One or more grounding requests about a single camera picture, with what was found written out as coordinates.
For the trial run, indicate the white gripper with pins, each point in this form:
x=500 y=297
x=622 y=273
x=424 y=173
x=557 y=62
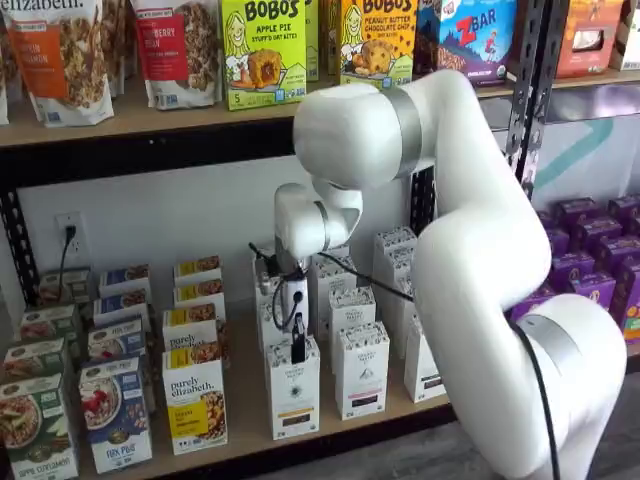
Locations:
x=290 y=300

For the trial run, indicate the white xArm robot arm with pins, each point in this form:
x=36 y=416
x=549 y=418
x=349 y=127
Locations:
x=475 y=250

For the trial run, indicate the white box pink strip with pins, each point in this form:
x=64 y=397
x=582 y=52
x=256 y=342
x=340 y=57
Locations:
x=332 y=275
x=362 y=370
x=350 y=310

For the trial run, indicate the wooden shelf board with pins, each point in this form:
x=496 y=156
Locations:
x=150 y=125
x=590 y=81
x=245 y=400

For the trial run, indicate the white box dark strip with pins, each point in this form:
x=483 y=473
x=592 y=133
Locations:
x=395 y=240
x=400 y=265
x=422 y=370
x=400 y=320

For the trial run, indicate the purely elizabeth yellow box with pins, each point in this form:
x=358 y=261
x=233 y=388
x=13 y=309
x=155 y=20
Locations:
x=192 y=330
x=197 y=270
x=200 y=295
x=195 y=400

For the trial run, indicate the green apple cinnamon oatmeal box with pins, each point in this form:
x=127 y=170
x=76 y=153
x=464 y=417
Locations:
x=65 y=285
x=35 y=430
x=32 y=357
x=47 y=322

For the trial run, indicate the green Bobo's apple pie box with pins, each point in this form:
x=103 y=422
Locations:
x=312 y=40
x=265 y=55

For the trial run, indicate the yellow Bobo's peanut butter box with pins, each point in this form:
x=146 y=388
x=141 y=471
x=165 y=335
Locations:
x=375 y=40

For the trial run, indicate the blue Zbar box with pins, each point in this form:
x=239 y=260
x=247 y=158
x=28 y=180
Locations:
x=475 y=30

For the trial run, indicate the orange box with window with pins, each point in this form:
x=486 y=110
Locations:
x=585 y=40

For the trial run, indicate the white carton box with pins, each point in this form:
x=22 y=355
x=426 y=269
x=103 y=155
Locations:
x=630 y=40

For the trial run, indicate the red label granola pouch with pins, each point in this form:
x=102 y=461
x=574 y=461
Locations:
x=175 y=60

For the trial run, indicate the orange label granola pouch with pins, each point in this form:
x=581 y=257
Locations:
x=55 y=60

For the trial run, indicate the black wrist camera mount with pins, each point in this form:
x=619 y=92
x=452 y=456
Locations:
x=265 y=260

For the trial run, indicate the black metal shelf frame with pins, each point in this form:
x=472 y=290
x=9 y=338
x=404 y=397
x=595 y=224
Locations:
x=544 y=50
x=150 y=160

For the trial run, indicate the white wall outlet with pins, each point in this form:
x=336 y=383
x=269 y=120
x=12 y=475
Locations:
x=80 y=220

